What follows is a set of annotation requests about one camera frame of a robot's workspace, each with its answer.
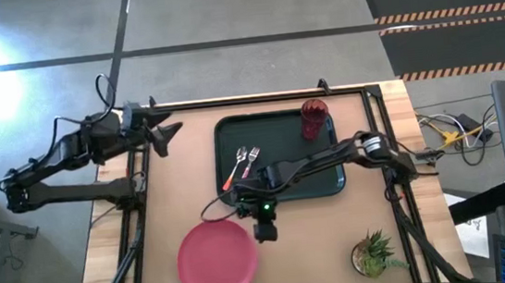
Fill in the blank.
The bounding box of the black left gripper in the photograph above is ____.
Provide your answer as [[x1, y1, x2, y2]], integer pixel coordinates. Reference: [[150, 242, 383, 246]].
[[118, 97, 187, 162]]

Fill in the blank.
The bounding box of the pink round plate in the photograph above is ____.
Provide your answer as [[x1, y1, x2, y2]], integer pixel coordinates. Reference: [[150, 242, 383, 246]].
[[172, 215, 262, 283]]

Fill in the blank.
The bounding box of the metal fork red handle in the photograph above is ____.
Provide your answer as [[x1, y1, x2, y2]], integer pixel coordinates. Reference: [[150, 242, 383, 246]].
[[238, 145, 265, 179]]

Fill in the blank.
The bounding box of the metal spoon orange handle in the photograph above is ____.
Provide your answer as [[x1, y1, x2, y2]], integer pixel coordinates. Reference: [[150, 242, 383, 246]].
[[218, 145, 253, 191]]

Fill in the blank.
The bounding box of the dark green plastic tray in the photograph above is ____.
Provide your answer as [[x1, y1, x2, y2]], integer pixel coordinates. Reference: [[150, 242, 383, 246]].
[[209, 105, 348, 209]]

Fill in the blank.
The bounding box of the red faceted plastic cup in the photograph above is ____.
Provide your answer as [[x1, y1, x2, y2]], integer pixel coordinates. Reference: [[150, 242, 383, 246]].
[[297, 96, 332, 142]]

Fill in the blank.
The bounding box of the potted succulent plant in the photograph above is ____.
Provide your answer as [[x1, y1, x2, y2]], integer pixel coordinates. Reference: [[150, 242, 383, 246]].
[[347, 227, 411, 281]]

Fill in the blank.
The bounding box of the white paper sheet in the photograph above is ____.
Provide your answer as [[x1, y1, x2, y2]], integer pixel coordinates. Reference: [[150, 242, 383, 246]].
[[442, 189, 492, 263]]

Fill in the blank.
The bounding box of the black stand base bar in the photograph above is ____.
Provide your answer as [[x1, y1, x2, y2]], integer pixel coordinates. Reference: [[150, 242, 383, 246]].
[[446, 180, 505, 227]]

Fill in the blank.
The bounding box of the black power adapter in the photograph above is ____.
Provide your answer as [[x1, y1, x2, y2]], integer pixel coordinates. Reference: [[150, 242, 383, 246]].
[[455, 111, 483, 135]]

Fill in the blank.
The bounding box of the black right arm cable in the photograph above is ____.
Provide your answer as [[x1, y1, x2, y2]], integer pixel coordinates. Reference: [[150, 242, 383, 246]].
[[197, 189, 245, 226]]

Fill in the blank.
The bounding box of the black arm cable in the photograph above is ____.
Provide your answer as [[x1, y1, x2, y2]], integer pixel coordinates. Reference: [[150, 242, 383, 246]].
[[197, 189, 245, 226], [44, 72, 125, 134]]

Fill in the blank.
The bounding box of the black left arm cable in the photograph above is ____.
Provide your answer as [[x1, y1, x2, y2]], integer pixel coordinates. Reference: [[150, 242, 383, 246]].
[[44, 72, 125, 134]]

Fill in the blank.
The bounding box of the black aluminium table frame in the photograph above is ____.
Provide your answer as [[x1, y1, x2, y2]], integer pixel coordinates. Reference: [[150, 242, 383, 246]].
[[63, 76, 476, 283]]

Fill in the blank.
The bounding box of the white cable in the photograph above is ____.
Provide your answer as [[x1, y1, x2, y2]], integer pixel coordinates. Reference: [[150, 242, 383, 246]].
[[415, 110, 473, 153]]

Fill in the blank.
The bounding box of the yellow cable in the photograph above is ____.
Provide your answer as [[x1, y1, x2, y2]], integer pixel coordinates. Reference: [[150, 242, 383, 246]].
[[431, 116, 499, 151]]

